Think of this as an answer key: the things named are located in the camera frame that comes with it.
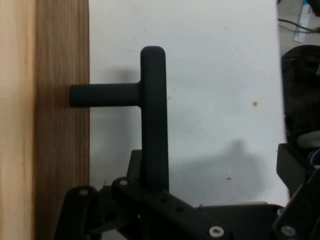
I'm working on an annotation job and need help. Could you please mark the grey floor cable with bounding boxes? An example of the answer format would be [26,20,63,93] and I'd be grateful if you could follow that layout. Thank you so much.
[277,17,320,34]

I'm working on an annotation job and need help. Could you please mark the white paper strip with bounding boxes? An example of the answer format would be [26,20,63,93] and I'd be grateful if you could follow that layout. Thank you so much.
[293,4,312,44]

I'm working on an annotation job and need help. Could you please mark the black bulky object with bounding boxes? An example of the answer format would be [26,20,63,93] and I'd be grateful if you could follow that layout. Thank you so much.
[280,44,320,146]

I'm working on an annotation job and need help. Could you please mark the wooden drawer with black handle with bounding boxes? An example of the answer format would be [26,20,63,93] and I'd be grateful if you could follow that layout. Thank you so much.
[0,0,170,240]

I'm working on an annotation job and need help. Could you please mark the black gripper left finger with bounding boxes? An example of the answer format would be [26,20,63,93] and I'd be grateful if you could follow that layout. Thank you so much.
[55,149,236,240]

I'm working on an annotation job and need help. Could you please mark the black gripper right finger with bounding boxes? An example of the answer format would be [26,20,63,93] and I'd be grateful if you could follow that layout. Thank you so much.
[271,143,320,240]

